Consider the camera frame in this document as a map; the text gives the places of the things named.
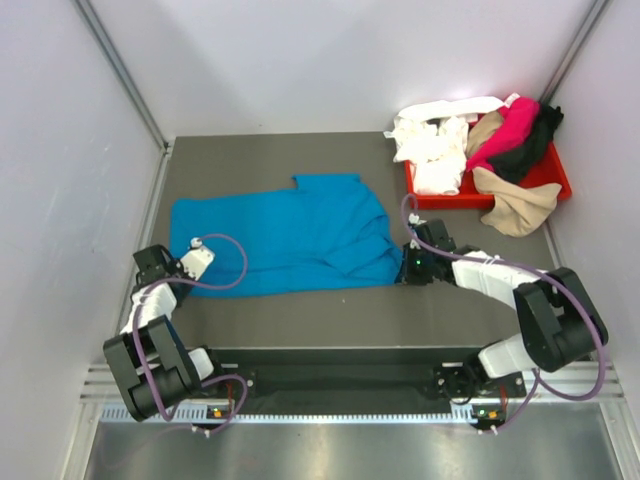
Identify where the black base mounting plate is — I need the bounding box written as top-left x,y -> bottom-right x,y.
212,346 -> 526,415

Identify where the beige t shirt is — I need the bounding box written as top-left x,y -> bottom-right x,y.
467,110 -> 564,239

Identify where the white t shirt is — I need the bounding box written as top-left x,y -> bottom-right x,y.
384,96 -> 504,196

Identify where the grey slotted cable duct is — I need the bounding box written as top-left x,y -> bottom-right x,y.
99,403 -> 506,425

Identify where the purple cable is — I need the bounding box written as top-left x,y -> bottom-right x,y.
402,193 -> 612,435
132,232 -> 250,435

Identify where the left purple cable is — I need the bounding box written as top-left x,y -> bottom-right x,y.
132,232 -> 250,435

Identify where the black t shirt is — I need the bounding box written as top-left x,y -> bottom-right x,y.
488,104 -> 564,184

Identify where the blue t shirt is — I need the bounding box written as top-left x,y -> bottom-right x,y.
169,173 -> 402,298

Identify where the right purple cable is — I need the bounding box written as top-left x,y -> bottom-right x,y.
402,193 -> 612,435

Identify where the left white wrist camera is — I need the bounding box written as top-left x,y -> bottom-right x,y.
179,237 -> 215,281

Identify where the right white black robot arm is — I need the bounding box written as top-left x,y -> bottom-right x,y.
396,214 -> 608,396

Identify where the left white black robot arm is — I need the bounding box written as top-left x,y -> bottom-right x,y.
103,240 -> 227,422

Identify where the pink t shirt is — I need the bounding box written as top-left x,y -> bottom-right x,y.
465,97 -> 540,172

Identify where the red plastic bin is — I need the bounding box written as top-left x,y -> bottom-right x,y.
402,92 -> 573,211

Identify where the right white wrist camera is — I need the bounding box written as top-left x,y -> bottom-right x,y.
407,213 -> 425,227

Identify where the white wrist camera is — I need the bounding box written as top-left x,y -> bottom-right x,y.
407,213 -> 425,227
179,237 -> 215,281

